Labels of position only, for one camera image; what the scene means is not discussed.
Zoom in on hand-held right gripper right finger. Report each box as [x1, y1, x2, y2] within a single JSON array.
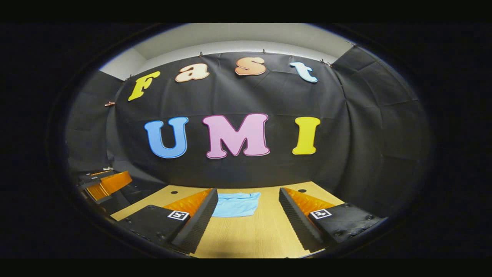
[[279, 187, 385, 252]]

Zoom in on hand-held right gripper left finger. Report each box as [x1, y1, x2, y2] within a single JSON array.
[[119, 188, 219, 254]]

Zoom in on light blue T-shirt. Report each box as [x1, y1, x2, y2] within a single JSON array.
[[212, 192, 261, 218]]

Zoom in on black backdrop cloth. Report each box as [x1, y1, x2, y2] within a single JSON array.
[[65, 46, 431, 216]]

